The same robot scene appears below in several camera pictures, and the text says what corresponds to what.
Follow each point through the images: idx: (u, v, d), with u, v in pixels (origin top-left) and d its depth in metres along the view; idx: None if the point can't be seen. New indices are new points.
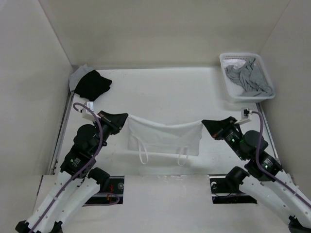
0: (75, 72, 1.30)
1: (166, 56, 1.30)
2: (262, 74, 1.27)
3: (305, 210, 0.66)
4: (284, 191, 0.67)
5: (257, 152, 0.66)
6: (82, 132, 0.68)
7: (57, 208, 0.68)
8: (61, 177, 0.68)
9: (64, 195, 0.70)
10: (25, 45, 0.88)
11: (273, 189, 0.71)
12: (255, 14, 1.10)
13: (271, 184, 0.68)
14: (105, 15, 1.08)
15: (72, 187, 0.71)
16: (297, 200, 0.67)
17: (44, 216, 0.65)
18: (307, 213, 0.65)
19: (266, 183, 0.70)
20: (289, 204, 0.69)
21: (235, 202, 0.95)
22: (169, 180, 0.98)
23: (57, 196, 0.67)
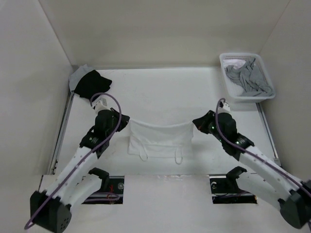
0: (75, 72, 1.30)
1: (166, 56, 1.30)
2: (262, 74, 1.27)
3: (277, 178, 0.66)
4: (254, 161, 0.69)
5: (228, 129, 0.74)
6: (103, 112, 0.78)
7: (75, 180, 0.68)
8: (81, 150, 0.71)
9: (82, 170, 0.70)
10: (25, 45, 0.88)
11: (250, 166, 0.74)
12: (256, 14, 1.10)
13: (245, 159, 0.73)
14: (105, 15, 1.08)
15: (90, 163, 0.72)
16: (268, 169, 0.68)
17: (64, 183, 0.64)
18: (279, 180, 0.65)
19: (241, 159, 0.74)
20: (265, 176, 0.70)
21: (235, 202, 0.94)
22: (168, 180, 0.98)
23: (77, 165, 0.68)
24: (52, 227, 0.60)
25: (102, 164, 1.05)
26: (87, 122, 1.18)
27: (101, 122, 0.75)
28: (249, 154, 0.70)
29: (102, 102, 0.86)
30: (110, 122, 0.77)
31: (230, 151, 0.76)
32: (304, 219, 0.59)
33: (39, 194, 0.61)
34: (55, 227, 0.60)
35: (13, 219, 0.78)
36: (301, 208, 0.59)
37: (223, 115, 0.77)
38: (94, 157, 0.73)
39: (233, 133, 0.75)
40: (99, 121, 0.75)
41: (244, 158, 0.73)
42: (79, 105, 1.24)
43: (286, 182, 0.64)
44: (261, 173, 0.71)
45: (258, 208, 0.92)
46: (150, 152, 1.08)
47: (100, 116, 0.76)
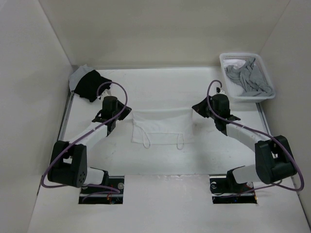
0: (75, 73, 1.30)
1: (166, 56, 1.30)
2: (262, 74, 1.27)
3: (250, 135, 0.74)
4: (236, 128, 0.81)
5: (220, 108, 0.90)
6: (108, 97, 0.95)
7: (91, 141, 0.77)
8: (95, 123, 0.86)
9: (96, 136, 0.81)
10: (25, 45, 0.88)
11: (233, 134, 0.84)
12: (256, 14, 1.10)
13: (229, 128, 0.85)
14: (104, 16, 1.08)
15: (100, 134, 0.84)
16: (245, 130, 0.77)
17: (85, 136, 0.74)
18: (252, 136, 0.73)
19: (228, 130, 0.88)
20: (246, 141, 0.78)
21: (236, 202, 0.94)
22: (168, 180, 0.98)
23: (95, 128, 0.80)
24: (74, 172, 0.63)
25: (102, 164, 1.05)
26: (87, 122, 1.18)
27: (108, 104, 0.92)
28: (233, 122, 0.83)
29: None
30: (115, 105, 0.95)
31: (221, 127, 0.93)
32: (273, 169, 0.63)
33: (63, 141, 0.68)
34: (77, 173, 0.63)
35: (13, 219, 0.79)
36: (269, 157, 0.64)
37: (219, 95, 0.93)
38: (105, 130, 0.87)
39: (226, 112, 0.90)
40: (106, 103, 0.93)
41: (229, 127, 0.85)
42: (79, 105, 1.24)
43: (258, 137, 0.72)
44: (240, 138, 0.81)
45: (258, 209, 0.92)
46: (150, 152, 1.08)
47: (106, 100, 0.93)
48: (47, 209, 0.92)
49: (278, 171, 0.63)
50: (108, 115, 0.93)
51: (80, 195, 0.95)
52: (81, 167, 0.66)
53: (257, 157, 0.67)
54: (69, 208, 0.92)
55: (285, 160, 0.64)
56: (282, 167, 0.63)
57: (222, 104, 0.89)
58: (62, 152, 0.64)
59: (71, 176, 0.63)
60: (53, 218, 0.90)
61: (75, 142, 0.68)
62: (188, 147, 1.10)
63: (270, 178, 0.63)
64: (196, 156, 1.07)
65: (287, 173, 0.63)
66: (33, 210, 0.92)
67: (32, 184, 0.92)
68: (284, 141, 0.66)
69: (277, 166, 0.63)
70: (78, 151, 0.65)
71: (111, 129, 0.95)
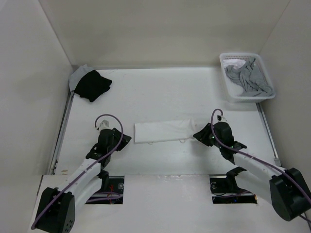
0: (75, 73, 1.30)
1: (166, 56, 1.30)
2: (262, 74, 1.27)
3: (262, 168, 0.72)
4: (244, 158, 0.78)
5: (223, 135, 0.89)
6: (104, 131, 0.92)
7: (83, 184, 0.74)
8: (88, 161, 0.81)
9: (89, 176, 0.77)
10: (25, 45, 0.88)
11: (241, 165, 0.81)
12: (255, 14, 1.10)
13: (236, 158, 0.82)
14: (104, 15, 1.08)
15: (94, 173, 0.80)
16: (255, 162, 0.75)
17: (75, 182, 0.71)
18: (264, 170, 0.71)
19: (236, 161, 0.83)
20: (255, 172, 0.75)
21: (236, 202, 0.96)
22: (168, 180, 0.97)
23: (87, 169, 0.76)
24: (59, 225, 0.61)
25: None
26: (87, 122, 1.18)
27: (104, 139, 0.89)
28: (241, 152, 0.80)
29: (105, 123, 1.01)
30: (111, 139, 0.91)
31: (227, 156, 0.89)
32: (292, 207, 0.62)
33: (52, 189, 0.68)
34: (62, 226, 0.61)
35: (13, 219, 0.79)
36: (286, 194, 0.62)
37: (221, 124, 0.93)
38: (98, 168, 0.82)
39: (229, 140, 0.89)
40: (102, 137, 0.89)
41: (236, 156, 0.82)
42: (79, 105, 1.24)
43: (270, 171, 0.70)
44: (250, 170, 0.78)
45: (258, 209, 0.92)
46: (150, 152, 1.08)
47: (102, 134, 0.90)
48: None
49: (296, 208, 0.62)
50: (103, 150, 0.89)
51: None
52: (68, 217, 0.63)
53: (273, 192, 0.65)
54: None
55: (301, 194, 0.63)
56: (299, 202, 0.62)
57: (225, 131, 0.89)
58: (49, 205, 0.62)
59: (55, 227, 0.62)
60: None
61: (63, 191, 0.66)
62: (188, 148, 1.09)
63: (290, 216, 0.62)
64: (195, 157, 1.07)
65: (304, 207, 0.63)
66: (32, 209, 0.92)
67: (32, 184, 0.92)
68: (298, 174, 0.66)
69: (295, 202, 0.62)
70: (65, 205, 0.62)
71: (105, 164, 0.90)
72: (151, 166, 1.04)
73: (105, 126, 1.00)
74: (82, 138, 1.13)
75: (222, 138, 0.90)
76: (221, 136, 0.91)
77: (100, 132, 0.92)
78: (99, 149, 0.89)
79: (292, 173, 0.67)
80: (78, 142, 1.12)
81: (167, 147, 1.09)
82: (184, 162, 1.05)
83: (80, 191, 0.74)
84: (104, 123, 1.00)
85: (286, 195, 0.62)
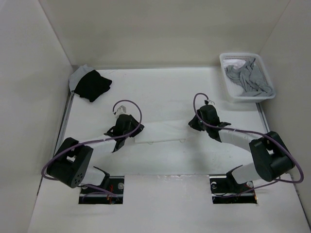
0: (75, 73, 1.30)
1: (166, 56, 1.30)
2: (262, 74, 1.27)
3: (244, 136, 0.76)
4: (229, 132, 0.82)
5: (209, 115, 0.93)
6: (123, 116, 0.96)
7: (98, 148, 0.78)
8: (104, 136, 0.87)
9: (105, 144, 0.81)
10: (24, 45, 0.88)
11: (228, 139, 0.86)
12: (256, 14, 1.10)
13: (222, 133, 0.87)
14: (104, 16, 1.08)
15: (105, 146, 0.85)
16: (237, 133, 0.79)
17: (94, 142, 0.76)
18: (245, 137, 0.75)
19: (221, 137, 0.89)
20: (239, 142, 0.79)
21: (236, 202, 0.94)
22: (168, 180, 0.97)
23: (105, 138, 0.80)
24: (73, 170, 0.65)
25: (102, 164, 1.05)
26: (87, 122, 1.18)
27: (121, 123, 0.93)
28: (224, 127, 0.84)
29: (122, 108, 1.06)
30: (128, 124, 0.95)
31: (213, 135, 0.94)
32: (272, 166, 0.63)
33: (74, 140, 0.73)
34: (75, 173, 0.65)
35: (12, 220, 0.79)
36: (266, 154, 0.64)
37: (206, 105, 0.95)
38: (112, 145, 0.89)
39: (215, 120, 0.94)
40: (120, 121, 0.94)
41: (221, 132, 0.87)
42: (79, 105, 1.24)
43: (250, 137, 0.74)
44: (234, 141, 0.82)
45: (258, 209, 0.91)
46: (150, 151, 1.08)
47: (121, 118, 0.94)
48: (47, 209, 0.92)
49: (278, 168, 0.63)
50: (119, 133, 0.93)
51: (79, 195, 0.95)
52: (81, 169, 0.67)
53: (253, 155, 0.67)
54: (69, 208, 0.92)
55: (281, 155, 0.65)
56: (280, 163, 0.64)
57: (211, 113, 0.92)
58: (69, 148, 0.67)
59: (66, 177, 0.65)
60: (53, 218, 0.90)
61: (83, 143, 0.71)
62: (188, 147, 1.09)
63: (271, 176, 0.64)
64: (195, 157, 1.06)
65: (285, 168, 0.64)
66: (32, 209, 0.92)
67: (32, 184, 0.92)
68: (277, 136, 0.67)
69: (275, 162, 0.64)
70: (84, 152, 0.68)
71: (119, 146, 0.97)
72: (151, 165, 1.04)
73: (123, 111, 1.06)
74: (82, 138, 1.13)
75: (208, 119, 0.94)
76: (206, 117, 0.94)
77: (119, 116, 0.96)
78: (116, 131, 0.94)
79: (271, 134, 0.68)
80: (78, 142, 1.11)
81: (167, 147, 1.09)
82: (184, 161, 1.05)
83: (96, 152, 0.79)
84: (122, 107, 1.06)
85: (267, 155, 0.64)
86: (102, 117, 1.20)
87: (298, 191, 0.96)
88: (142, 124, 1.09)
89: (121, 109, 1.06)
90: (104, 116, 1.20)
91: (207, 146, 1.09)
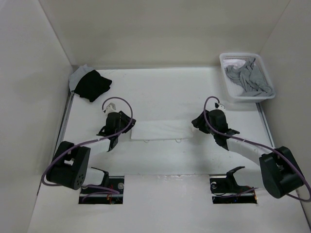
0: (75, 73, 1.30)
1: (166, 56, 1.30)
2: (262, 74, 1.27)
3: (253, 148, 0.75)
4: (237, 141, 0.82)
5: (217, 122, 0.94)
6: (111, 114, 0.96)
7: (93, 149, 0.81)
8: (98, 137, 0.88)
9: (99, 145, 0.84)
10: (24, 46, 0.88)
11: (235, 149, 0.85)
12: (255, 14, 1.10)
13: (230, 142, 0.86)
14: (104, 15, 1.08)
15: (101, 147, 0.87)
16: (246, 144, 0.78)
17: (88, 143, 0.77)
18: (255, 149, 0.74)
19: (228, 143, 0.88)
20: (248, 154, 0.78)
21: (236, 202, 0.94)
22: (168, 180, 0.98)
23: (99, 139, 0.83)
24: (73, 172, 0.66)
25: (102, 164, 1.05)
26: (87, 122, 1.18)
27: (111, 121, 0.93)
28: (233, 136, 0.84)
29: (112, 106, 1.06)
30: (118, 122, 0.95)
31: (220, 142, 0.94)
32: (281, 183, 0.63)
33: (68, 142, 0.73)
34: (74, 174, 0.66)
35: (12, 220, 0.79)
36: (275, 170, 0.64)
37: (215, 111, 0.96)
38: (107, 143, 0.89)
39: (223, 126, 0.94)
40: (109, 119, 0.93)
41: (229, 140, 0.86)
42: (79, 105, 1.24)
43: (261, 150, 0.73)
44: (242, 152, 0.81)
45: (258, 209, 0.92)
46: (150, 152, 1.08)
47: (110, 116, 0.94)
48: (47, 209, 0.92)
49: (287, 185, 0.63)
50: (111, 131, 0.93)
51: (80, 195, 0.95)
52: (81, 170, 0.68)
53: (263, 170, 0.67)
54: (70, 208, 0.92)
55: (291, 172, 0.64)
56: (290, 179, 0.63)
57: (219, 119, 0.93)
58: (65, 152, 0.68)
59: (68, 179, 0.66)
60: (54, 218, 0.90)
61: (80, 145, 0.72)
62: (188, 148, 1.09)
63: (280, 193, 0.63)
64: (196, 157, 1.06)
65: (295, 185, 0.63)
66: (32, 209, 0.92)
67: (32, 184, 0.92)
68: (288, 152, 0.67)
69: (285, 179, 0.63)
70: (82, 153, 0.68)
71: (113, 145, 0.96)
72: (151, 165, 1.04)
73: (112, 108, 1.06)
74: (82, 138, 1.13)
75: (216, 125, 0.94)
76: (215, 123, 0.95)
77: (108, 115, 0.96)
78: (107, 130, 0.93)
79: (282, 150, 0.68)
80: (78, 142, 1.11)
81: (167, 147, 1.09)
82: (184, 161, 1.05)
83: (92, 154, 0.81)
84: (111, 104, 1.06)
85: (276, 170, 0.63)
86: (102, 116, 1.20)
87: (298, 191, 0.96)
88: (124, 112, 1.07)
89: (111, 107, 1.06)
90: (104, 116, 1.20)
91: (207, 146, 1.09)
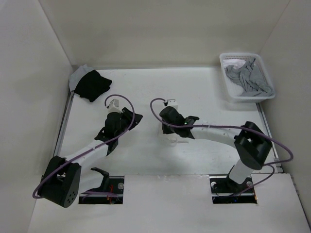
0: (75, 73, 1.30)
1: (165, 56, 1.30)
2: (262, 74, 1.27)
3: (223, 133, 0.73)
4: (202, 129, 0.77)
5: (171, 118, 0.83)
6: (110, 116, 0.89)
7: (89, 160, 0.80)
8: (95, 142, 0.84)
9: (96, 153, 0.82)
10: (25, 46, 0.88)
11: (200, 136, 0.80)
12: (256, 14, 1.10)
13: (195, 132, 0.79)
14: (104, 15, 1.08)
15: (100, 154, 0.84)
16: (213, 130, 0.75)
17: (82, 156, 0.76)
18: (225, 134, 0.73)
19: (195, 136, 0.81)
20: (215, 138, 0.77)
21: (235, 202, 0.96)
22: (168, 180, 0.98)
23: (95, 147, 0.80)
24: (63, 191, 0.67)
25: (102, 164, 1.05)
26: (86, 122, 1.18)
27: (110, 124, 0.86)
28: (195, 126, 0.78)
29: (114, 103, 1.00)
30: (118, 123, 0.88)
31: (186, 136, 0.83)
32: (259, 157, 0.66)
33: (60, 158, 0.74)
34: (65, 192, 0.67)
35: (12, 219, 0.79)
36: (251, 148, 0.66)
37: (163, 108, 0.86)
38: (105, 149, 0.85)
39: (179, 119, 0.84)
40: (109, 122, 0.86)
41: (193, 131, 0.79)
42: (79, 104, 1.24)
43: (230, 132, 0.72)
44: (211, 137, 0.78)
45: (259, 209, 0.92)
46: (150, 152, 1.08)
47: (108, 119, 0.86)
48: (48, 209, 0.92)
49: (263, 156, 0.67)
50: (111, 134, 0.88)
51: (80, 195, 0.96)
52: (72, 188, 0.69)
53: (241, 153, 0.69)
54: (70, 209, 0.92)
55: (261, 141, 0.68)
56: (264, 149, 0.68)
57: (171, 113, 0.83)
58: (57, 169, 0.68)
59: (59, 198, 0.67)
60: (54, 218, 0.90)
61: (71, 161, 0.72)
62: (188, 148, 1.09)
63: (261, 165, 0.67)
64: (194, 157, 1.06)
65: (267, 150, 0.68)
66: (32, 210, 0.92)
67: (32, 184, 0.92)
68: (253, 125, 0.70)
69: (260, 152, 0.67)
70: (73, 171, 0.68)
71: (112, 148, 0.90)
72: (151, 165, 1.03)
73: (115, 105, 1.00)
74: (82, 138, 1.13)
75: (172, 121, 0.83)
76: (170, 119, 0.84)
77: (108, 115, 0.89)
78: (107, 133, 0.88)
79: (248, 125, 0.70)
80: (78, 142, 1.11)
81: (167, 147, 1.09)
82: (183, 162, 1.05)
83: (88, 163, 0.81)
84: (113, 102, 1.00)
85: (252, 150, 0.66)
86: (102, 116, 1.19)
87: (298, 191, 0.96)
88: (126, 107, 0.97)
89: (114, 105, 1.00)
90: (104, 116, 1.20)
91: (207, 145, 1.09)
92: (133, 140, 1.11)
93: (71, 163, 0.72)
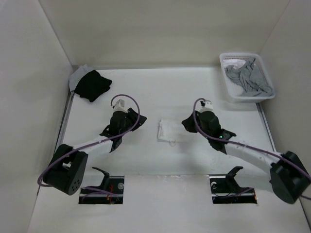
0: (75, 73, 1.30)
1: (165, 56, 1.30)
2: (262, 74, 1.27)
3: (259, 157, 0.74)
4: (237, 147, 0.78)
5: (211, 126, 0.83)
6: (116, 114, 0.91)
7: (94, 152, 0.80)
8: (101, 137, 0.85)
9: (102, 147, 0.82)
10: (25, 46, 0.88)
11: (234, 154, 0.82)
12: (255, 14, 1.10)
13: (229, 148, 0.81)
14: (104, 15, 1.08)
15: (104, 148, 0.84)
16: (250, 151, 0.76)
17: (89, 146, 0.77)
18: (261, 158, 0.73)
19: (227, 150, 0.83)
20: (250, 159, 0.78)
21: (236, 202, 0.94)
22: (169, 180, 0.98)
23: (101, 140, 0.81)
24: (69, 176, 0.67)
25: (101, 164, 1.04)
26: (86, 122, 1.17)
27: (115, 122, 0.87)
28: (231, 142, 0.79)
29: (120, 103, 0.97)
30: (123, 122, 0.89)
31: (216, 147, 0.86)
32: (294, 191, 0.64)
33: (67, 146, 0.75)
34: (71, 178, 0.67)
35: (12, 219, 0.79)
36: (287, 180, 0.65)
37: (205, 114, 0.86)
38: (109, 145, 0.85)
39: (217, 129, 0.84)
40: (114, 119, 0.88)
41: (228, 147, 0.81)
42: (79, 104, 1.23)
43: (267, 158, 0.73)
44: (245, 158, 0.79)
45: (258, 209, 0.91)
46: (149, 152, 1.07)
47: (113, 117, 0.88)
48: (47, 209, 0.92)
49: (298, 190, 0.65)
50: (114, 131, 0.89)
51: (79, 195, 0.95)
52: (77, 175, 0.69)
53: (275, 181, 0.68)
54: (69, 208, 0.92)
55: (299, 175, 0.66)
56: (300, 184, 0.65)
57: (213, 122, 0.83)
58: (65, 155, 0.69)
59: (63, 184, 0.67)
60: (54, 218, 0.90)
61: (77, 149, 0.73)
62: (188, 147, 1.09)
63: (293, 199, 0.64)
64: (195, 157, 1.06)
65: (303, 187, 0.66)
66: (32, 210, 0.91)
67: (32, 184, 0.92)
68: (294, 157, 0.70)
69: (296, 186, 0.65)
70: (79, 158, 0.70)
71: (115, 145, 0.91)
72: (151, 165, 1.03)
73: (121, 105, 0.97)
74: (82, 137, 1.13)
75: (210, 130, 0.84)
76: (208, 127, 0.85)
77: (113, 113, 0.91)
78: (111, 131, 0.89)
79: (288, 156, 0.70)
80: (78, 142, 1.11)
81: (167, 147, 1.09)
82: (184, 162, 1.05)
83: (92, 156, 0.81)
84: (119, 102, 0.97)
85: (288, 181, 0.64)
86: (101, 116, 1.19)
87: None
88: (131, 108, 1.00)
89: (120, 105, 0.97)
90: (104, 116, 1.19)
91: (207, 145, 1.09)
92: (133, 140, 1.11)
93: (78, 151, 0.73)
